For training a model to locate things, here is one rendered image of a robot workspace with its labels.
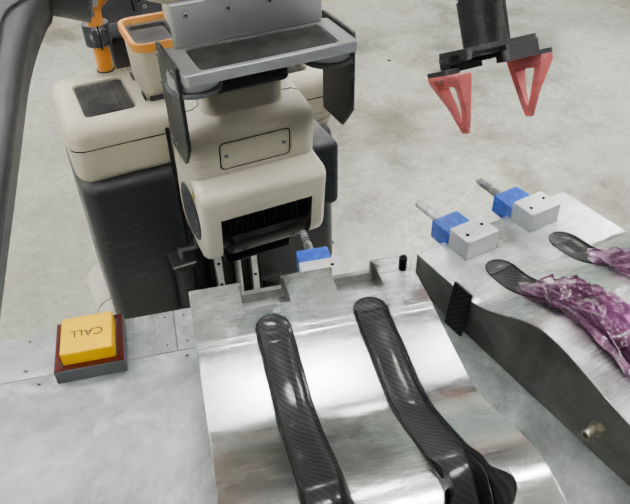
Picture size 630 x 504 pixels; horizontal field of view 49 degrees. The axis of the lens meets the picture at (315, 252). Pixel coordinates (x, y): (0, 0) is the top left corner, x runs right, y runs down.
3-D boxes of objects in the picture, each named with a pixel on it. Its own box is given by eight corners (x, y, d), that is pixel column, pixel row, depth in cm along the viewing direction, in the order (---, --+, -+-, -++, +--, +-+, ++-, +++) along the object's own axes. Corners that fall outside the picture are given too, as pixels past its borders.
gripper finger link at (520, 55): (562, 111, 85) (552, 33, 82) (515, 124, 82) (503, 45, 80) (526, 113, 91) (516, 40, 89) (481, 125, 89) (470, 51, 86)
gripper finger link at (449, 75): (516, 124, 83) (505, 44, 80) (466, 137, 80) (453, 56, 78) (482, 124, 89) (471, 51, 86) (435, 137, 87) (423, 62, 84)
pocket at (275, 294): (240, 305, 81) (237, 282, 79) (284, 297, 82) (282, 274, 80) (246, 332, 78) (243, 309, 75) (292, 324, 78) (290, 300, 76)
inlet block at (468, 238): (402, 224, 97) (405, 192, 93) (430, 213, 99) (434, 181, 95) (463, 276, 88) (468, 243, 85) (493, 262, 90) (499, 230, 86)
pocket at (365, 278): (328, 289, 83) (328, 266, 80) (370, 282, 84) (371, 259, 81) (338, 315, 79) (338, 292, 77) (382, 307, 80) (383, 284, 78)
